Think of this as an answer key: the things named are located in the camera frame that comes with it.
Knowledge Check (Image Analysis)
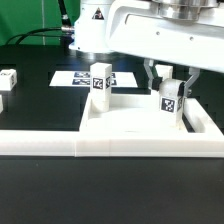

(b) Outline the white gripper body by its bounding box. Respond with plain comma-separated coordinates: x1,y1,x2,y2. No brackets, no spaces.
106,0,224,73

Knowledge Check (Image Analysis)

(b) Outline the white L-shaped obstacle fence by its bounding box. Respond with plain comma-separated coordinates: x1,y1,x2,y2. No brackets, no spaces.
0,99,224,158

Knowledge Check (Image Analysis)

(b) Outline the white part at left edge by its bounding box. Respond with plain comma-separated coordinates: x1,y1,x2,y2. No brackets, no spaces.
0,95,4,114

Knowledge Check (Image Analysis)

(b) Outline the white sheet with tags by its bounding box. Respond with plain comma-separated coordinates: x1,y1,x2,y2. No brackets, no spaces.
50,71,137,88

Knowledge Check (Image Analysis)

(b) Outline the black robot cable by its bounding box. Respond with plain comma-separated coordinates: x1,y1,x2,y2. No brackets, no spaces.
4,0,76,46

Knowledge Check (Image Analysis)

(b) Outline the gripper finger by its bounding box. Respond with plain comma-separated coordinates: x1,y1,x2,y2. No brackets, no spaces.
144,58,163,91
178,67,200,97

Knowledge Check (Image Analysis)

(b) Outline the white square table top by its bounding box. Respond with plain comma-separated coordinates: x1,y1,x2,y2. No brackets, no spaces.
79,92,188,134

